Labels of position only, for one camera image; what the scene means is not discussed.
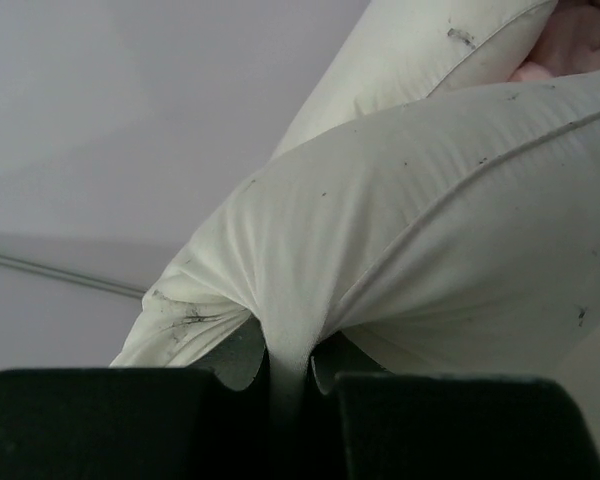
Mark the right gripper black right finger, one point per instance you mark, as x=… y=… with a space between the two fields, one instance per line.
x=362 y=422

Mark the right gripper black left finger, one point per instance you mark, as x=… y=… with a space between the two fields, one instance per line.
x=203 y=421

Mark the bare white pillow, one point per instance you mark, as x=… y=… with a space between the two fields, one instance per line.
x=405 y=51

